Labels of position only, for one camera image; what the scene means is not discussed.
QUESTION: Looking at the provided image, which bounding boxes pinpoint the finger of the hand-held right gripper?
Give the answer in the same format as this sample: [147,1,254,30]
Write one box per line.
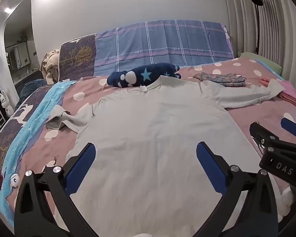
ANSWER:
[249,122,296,155]
[281,117,296,139]

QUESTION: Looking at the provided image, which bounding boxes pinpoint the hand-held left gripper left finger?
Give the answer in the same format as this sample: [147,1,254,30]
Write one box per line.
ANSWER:
[14,142,96,237]

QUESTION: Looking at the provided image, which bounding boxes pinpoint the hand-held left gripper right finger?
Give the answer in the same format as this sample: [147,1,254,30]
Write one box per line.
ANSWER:
[195,141,279,237]

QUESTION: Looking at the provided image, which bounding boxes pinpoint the light grey long-sleeve shirt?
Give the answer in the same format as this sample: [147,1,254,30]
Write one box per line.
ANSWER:
[45,76,285,237]

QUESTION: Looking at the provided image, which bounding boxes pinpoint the folded pink clothes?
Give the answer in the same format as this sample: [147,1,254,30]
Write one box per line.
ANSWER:
[260,77,296,108]

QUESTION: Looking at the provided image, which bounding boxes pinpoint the folded floral patterned clothes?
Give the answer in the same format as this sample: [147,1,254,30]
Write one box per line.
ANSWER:
[193,72,246,87]

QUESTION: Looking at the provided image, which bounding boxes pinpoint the person's right hand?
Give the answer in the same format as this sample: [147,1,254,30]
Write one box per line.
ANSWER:
[277,185,294,215]

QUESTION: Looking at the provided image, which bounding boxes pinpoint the light blue printed quilt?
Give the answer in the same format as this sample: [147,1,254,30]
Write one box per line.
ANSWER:
[0,80,77,203]

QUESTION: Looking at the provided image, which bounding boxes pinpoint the small white round toy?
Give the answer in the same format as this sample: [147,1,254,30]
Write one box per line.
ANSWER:
[10,174,21,187]

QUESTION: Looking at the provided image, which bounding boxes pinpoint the green pillow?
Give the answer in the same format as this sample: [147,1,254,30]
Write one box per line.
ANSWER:
[239,52,283,74]

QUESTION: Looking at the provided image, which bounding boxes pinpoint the dark teal knit blanket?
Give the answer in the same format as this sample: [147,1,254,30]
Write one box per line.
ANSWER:
[15,78,53,109]

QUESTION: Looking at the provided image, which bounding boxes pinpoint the white pleated curtain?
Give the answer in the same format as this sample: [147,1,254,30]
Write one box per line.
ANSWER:
[222,0,296,84]

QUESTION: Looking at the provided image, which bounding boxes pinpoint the white cat figurine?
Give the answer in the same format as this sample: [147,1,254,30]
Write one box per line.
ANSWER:
[0,90,15,115]

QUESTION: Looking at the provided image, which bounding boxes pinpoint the beige cloth pile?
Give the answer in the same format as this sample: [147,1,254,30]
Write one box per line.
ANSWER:
[39,50,61,84]

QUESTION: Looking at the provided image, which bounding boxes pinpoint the navy star plush blanket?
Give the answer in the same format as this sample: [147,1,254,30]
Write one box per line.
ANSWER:
[107,63,182,88]

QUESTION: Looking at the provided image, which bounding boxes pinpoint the purple tree-print pillow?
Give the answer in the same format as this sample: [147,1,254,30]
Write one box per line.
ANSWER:
[58,33,97,82]

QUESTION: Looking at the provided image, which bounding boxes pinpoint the blue plaid sheet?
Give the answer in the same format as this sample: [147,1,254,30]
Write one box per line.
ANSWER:
[94,20,235,76]

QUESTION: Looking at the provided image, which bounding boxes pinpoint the arched wall mirror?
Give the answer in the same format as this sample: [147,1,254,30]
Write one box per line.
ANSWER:
[4,0,40,84]

